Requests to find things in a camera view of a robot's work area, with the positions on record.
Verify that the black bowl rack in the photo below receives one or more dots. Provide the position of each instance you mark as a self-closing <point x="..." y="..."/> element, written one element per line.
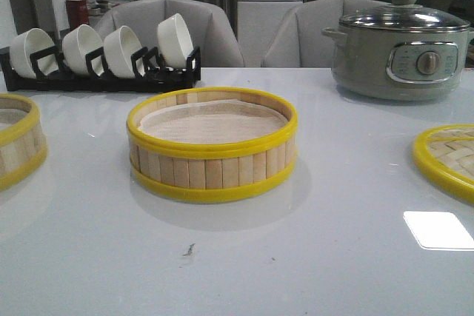
<point x="150" y="75"/>

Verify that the red box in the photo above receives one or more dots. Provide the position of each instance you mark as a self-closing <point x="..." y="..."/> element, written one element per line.
<point x="77" y="13"/>

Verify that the woven bamboo steamer lid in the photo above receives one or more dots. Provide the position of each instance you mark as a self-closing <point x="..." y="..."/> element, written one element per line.
<point x="444" y="155"/>

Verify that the bamboo steamer tray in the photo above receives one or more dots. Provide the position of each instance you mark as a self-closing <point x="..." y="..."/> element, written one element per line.
<point x="212" y="173"/>
<point x="23" y="143"/>

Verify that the glass pot lid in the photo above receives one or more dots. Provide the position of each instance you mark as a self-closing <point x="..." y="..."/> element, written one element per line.
<point x="407" y="16"/>

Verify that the right grey armchair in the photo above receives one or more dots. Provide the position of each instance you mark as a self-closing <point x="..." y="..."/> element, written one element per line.
<point x="299" y="41"/>

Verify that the grey electric cooking pot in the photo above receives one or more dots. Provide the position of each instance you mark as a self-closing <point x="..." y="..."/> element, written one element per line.
<point x="401" y="66"/>

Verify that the white bowl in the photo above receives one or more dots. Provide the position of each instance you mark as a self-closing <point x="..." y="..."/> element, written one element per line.
<point x="118" y="49"/>
<point x="77" y="44"/>
<point x="23" y="46"/>
<point x="174" y="41"/>

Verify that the white steamer liner cloth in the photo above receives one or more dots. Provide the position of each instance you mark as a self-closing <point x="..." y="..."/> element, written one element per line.
<point x="212" y="122"/>

